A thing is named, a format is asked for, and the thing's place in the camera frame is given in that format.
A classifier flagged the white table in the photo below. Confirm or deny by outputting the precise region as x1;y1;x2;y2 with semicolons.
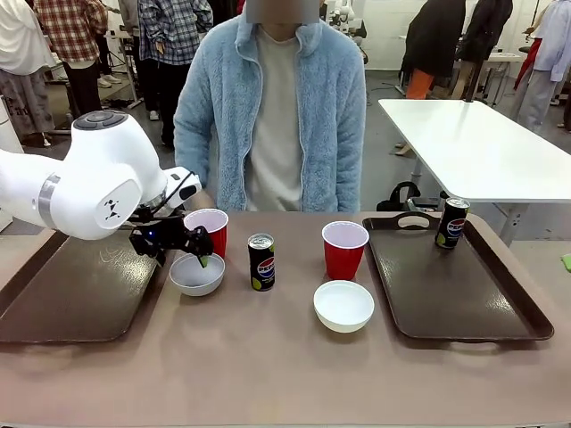
377;98;571;247

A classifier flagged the person's right forearm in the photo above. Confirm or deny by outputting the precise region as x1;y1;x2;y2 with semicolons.
173;111;216;192

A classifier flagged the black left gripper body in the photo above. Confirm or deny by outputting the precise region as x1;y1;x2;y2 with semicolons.
128;212;198;265

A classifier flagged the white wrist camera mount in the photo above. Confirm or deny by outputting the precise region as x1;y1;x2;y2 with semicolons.
165;166;203;204

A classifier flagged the brown plastic tray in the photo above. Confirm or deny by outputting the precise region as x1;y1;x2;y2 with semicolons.
0;230;169;345
361;211;556;355

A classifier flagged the person's left forearm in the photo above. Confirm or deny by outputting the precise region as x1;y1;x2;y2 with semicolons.
332;124;368;213

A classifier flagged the person in blue fleece jacket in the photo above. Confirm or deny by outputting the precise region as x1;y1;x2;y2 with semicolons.
172;7;368;215

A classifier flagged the red plastic cup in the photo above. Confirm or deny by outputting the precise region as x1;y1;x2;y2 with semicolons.
321;220;371;282
183;208;230;262

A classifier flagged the bystander in red plaid shirt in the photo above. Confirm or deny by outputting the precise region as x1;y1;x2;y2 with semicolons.
33;0;111;118

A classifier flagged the black Pepsi can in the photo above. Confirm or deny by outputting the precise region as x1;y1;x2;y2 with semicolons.
247;232;277;293
434;196;471;251

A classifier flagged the bystander in light blue shirt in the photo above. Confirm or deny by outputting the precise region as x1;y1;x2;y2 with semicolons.
510;0;571;131

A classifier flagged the black bag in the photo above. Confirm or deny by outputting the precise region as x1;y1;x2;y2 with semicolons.
376;180;441;213

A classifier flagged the white bowl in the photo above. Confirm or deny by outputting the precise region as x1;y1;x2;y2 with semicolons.
169;253;226;298
312;279;376;334

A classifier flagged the bystander in blue plaid shirt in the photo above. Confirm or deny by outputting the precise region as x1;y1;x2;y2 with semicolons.
137;0;214;122

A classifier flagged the bystander in black coat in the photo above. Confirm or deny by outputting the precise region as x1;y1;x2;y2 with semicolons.
400;0;468;101

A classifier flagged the bystander in black jacket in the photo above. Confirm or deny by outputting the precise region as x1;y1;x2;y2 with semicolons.
450;0;515;101

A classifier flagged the bystander in white top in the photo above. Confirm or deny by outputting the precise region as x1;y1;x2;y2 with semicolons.
0;0;57;146

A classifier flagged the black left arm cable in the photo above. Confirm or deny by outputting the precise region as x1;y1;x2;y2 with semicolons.
142;170;197;219

